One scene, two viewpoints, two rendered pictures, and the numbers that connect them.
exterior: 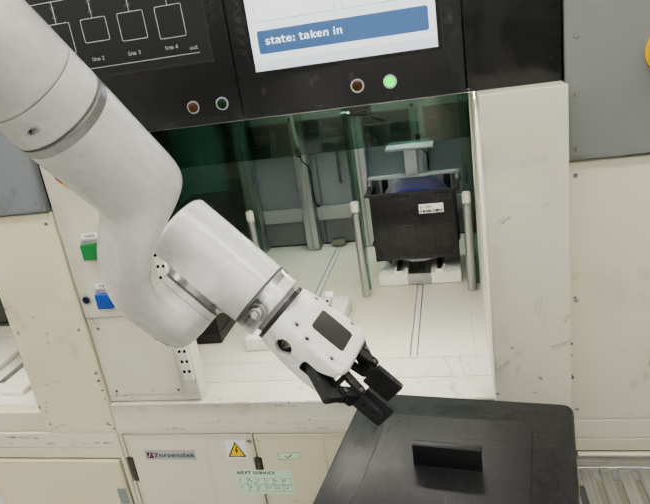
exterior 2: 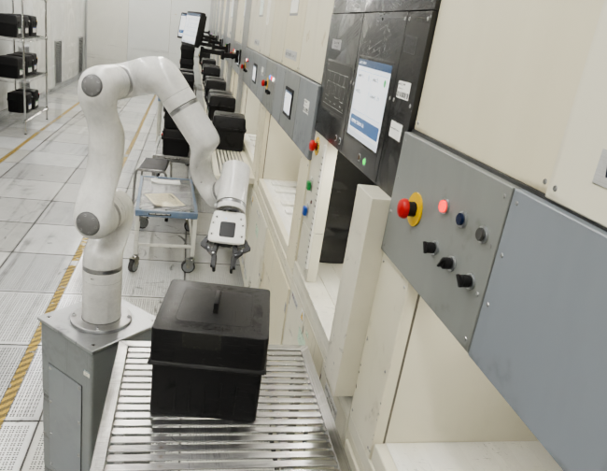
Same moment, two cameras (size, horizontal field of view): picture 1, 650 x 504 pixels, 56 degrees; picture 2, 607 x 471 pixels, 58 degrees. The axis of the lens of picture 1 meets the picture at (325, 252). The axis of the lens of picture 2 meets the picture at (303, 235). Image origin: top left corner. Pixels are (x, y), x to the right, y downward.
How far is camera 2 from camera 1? 1.39 m
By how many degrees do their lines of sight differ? 59
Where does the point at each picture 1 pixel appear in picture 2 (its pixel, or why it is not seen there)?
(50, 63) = (168, 92)
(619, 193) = (389, 286)
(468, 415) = (254, 312)
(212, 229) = (229, 171)
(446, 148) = not seen: outside the picture
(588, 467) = (330, 438)
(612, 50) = (402, 194)
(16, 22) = (162, 79)
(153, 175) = (193, 136)
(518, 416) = (255, 324)
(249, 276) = (221, 192)
